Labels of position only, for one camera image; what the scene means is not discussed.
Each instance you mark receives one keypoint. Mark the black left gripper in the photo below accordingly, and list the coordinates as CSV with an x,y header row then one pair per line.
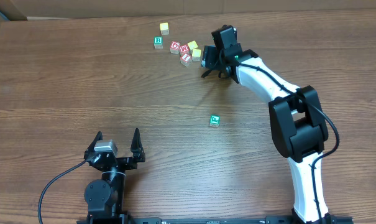
x,y
130,162

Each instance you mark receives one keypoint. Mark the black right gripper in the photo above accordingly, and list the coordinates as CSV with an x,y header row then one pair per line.
x,y
209,53

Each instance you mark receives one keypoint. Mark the yellow wooden block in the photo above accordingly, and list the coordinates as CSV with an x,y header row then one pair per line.
x,y
164,28
196,55
192,45

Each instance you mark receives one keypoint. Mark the red M wooden block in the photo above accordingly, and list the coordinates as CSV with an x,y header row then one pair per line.
x,y
184,49

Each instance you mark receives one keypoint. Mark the green letter wooden block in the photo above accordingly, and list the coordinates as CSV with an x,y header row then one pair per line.
x,y
214,120

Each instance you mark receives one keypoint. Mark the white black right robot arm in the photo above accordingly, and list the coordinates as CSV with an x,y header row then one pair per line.
x,y
297,122

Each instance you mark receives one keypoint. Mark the red I wooden block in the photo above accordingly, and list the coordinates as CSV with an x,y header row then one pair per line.
x,y
186,59

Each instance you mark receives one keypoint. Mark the red O wooden block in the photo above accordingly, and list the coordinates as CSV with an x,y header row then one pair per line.
x,y
174,47

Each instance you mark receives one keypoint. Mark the green B wooden block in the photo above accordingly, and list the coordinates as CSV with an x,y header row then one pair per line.
x,y
158,42

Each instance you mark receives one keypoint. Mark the yellow top wooden block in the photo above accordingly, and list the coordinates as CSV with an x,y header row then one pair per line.
x,y
164,28

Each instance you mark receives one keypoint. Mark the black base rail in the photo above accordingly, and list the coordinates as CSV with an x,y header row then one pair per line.
x,y
155,220

